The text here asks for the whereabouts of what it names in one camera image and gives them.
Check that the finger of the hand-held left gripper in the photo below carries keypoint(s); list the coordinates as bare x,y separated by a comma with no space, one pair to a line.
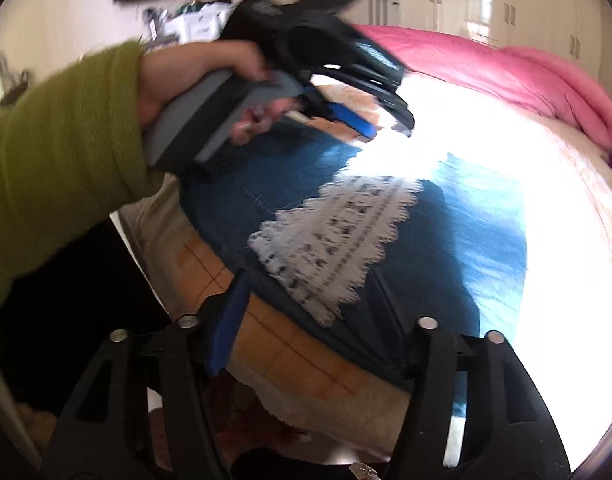
381,80
351,121

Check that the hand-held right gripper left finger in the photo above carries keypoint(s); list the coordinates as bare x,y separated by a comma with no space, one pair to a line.
230,320

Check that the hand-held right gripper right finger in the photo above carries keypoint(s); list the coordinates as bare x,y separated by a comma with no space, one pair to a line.
421,355

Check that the blue denim pants lace hem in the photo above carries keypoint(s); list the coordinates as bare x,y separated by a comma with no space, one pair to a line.
436,270

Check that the person's left forearm green sleeve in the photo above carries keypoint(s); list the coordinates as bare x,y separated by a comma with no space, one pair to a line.
55,170

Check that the person's left hand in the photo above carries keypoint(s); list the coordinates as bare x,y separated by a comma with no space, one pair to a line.
185,70

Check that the cream fleece blanket orange flowers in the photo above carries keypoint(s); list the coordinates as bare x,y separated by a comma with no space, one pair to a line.
296,360

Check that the white drawer cabinet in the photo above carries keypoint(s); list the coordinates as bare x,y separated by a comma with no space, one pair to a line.
198,22

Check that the pink quilt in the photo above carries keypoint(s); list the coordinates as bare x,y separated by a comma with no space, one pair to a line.
511,70

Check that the person's black-clad legs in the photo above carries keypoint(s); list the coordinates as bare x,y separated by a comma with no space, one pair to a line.
70,310

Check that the white wardrobe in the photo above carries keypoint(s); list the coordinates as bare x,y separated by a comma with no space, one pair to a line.
526,5

